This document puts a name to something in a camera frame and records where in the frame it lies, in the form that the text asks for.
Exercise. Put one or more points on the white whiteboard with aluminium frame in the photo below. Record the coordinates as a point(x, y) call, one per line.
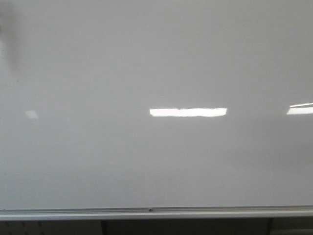
point(153, 109)

